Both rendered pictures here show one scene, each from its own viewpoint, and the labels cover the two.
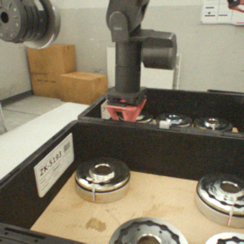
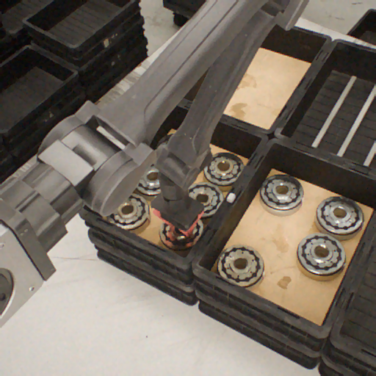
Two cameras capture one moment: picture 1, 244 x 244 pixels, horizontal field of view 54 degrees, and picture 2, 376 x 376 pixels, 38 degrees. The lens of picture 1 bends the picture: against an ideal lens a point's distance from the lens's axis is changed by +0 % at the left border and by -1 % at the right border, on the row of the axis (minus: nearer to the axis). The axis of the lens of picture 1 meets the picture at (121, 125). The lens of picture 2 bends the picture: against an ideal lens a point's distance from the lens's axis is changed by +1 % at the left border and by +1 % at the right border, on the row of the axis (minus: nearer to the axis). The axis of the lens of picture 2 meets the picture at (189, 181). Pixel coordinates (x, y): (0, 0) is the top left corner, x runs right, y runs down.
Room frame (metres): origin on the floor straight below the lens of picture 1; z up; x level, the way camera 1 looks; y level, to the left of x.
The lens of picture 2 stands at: (0.27, 0.58, 1.93)
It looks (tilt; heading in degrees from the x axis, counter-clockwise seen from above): 54 degrees down; 290
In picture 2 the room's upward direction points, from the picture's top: 6 degrees counter-clockwise
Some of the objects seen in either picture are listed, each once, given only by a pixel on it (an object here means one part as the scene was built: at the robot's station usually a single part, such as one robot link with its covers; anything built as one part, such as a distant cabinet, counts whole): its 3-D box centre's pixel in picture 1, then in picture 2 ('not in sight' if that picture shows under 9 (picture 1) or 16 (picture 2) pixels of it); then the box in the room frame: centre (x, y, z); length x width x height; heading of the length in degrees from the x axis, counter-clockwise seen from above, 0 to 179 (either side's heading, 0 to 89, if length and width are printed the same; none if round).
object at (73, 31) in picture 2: not in sight; (94, 52); (1.27, -1.09, 0.37); 0.40 x 0.30 x 0.45; 67
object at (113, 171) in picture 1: (102, 170); (240, 264); (0.38, 0.03, 0.86); 0.05 x 0.05 x 0.01
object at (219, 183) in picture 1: (229, 188); (281, 189); (0.32, -0.18, 0.86); 0.05 x 0.05 x 0.01
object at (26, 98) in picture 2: not in sight; (29, 116); (1.42, -0.72, 0.31); 0.40 x 0.30 x 0.34; 67
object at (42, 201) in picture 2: not in sight; (33, 210); (0.55, 0.32, 1.45); 0.09 x 0.08 x 0.12; 157
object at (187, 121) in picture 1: (174, 120); (153, 177); (0.64, -0.15, 0.86); 0.10 x 0.10 x 0.01
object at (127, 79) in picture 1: (127, 81); (175, 199); (0.53, -0.01, 1.00); 0.10 x 0.07 x 0.07; 158
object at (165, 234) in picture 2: not in sight; (181, 230); (0.52, -0.01, 0.87); 0.10 x 0.10 x 0.01
